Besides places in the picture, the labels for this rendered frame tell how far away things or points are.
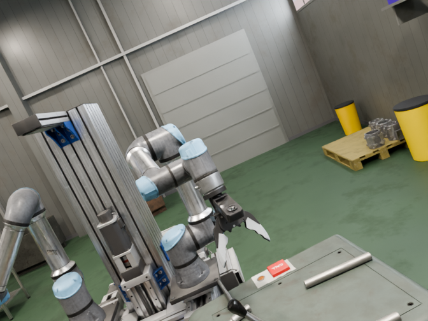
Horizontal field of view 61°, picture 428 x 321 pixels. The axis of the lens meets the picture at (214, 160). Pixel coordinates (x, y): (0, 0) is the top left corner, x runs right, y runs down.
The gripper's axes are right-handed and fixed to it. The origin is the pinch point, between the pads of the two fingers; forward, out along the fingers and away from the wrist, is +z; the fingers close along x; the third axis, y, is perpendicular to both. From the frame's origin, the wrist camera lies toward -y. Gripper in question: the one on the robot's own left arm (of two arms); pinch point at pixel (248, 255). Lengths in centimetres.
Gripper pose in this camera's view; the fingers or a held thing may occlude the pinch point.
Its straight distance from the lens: 103.0
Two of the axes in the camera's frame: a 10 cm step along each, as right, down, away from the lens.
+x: -8.7, 4.3, -2.5
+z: 4.6, 8.9, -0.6
